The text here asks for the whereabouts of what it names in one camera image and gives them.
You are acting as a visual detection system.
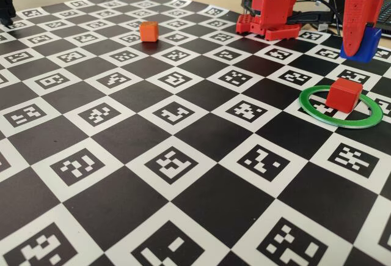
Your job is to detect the checkerboard marker mat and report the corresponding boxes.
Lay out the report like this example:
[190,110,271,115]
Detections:
[0,0,391,266]

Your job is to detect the black laptop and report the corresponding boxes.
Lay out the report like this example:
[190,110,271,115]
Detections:
[330,0,391,38]

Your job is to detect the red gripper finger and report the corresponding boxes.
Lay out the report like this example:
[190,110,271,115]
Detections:
[334,0,391,59]

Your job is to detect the black base clamp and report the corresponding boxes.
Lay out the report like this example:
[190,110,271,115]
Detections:
[241,0,256,16]

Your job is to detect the flat black plug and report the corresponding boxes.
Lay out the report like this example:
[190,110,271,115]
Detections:
[287,11,334,24]

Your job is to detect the orange cube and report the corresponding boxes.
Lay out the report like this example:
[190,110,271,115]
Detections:
[139,21,159,43]

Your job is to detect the blue cube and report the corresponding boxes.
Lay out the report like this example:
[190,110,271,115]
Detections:
[339,26,382,64]

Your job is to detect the green flat ring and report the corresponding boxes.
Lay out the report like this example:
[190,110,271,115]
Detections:
[298,85,384,129]

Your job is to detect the red cube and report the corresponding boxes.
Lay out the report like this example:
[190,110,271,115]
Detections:
[325,78,364,113]

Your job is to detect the black clamp device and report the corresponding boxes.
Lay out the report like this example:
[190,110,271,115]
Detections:
[0,0,16,30]

